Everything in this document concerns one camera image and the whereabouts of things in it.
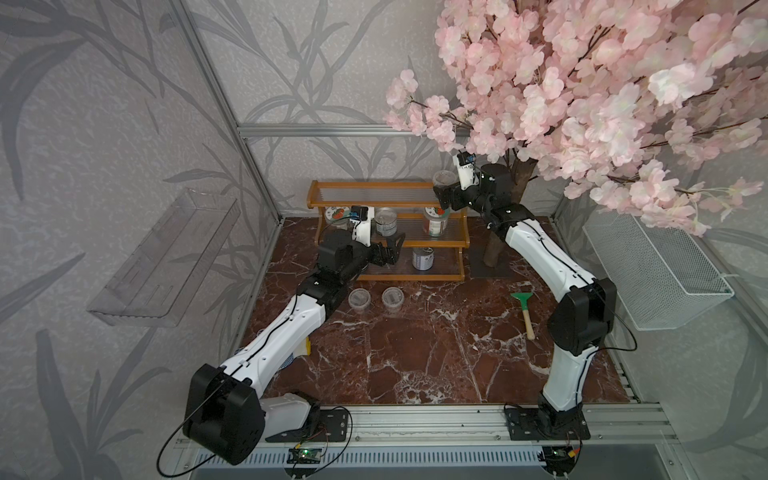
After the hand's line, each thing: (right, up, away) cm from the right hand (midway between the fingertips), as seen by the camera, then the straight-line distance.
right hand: (448, 179), depth 84 cm
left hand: (-16, -15, -9) cm, 24 cm away
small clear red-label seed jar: (-1, 0, 0) cm, 1 cm away
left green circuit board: (-36, -69, -14) cm, 79 cm away
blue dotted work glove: (-42, -50, +2) cm, 65 cm away
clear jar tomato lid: (-3, -12, +6) cm, 13 cm away
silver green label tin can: (-18, -12, +7) cm, 23 cm away
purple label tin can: (-6, -23, +13) cm, 27 cm away
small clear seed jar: (-26, -36, +7) cm, 45 cm away
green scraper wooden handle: (+25, -36, +9) cm, 45 cm away
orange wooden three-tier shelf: (-2, -17, +13) cm, 22 cm away
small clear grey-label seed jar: (-16, -35, +7) cm, 39 cm away
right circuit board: (+26, -72, -11) cm, 77 cm away
